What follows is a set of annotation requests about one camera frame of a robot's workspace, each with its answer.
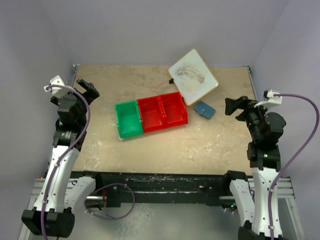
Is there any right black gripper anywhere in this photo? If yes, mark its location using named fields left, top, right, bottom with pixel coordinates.
left=225, top=95, right=273, bottom=141

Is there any blue card holder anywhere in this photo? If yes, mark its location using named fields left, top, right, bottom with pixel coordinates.
left=193, top=101, right=216, bottom=120

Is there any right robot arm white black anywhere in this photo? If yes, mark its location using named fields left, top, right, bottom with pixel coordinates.
left=222, top=96, right=287, bottom=240

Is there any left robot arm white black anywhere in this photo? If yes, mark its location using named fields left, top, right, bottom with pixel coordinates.
left=21, top=75, right=103, bottom=239

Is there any green plastic bin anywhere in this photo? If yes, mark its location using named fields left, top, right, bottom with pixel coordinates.
left=114, top=100, right=143, bottom=139

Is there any red double plastic bin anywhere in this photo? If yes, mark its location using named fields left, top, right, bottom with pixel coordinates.
left=137, top=92, right=189, bottom=133

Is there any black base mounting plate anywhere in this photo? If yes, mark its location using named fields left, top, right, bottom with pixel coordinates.
left=69, top=170, right=251, bottom=208

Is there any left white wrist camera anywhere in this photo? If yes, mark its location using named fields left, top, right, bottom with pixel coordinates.
left=43, top=75, right=68, bottom=99

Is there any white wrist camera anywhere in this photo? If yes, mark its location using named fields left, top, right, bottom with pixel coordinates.
left=253, top=89, right=283, bottom=110
left=43, top=75, right=68, bottom=99

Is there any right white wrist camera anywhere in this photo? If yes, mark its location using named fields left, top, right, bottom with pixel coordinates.
left=253, top=89, right=283, bottom=110

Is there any white board wooden frame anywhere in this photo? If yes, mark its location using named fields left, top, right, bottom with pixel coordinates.
left=168, top=48, right=219, bottom=106

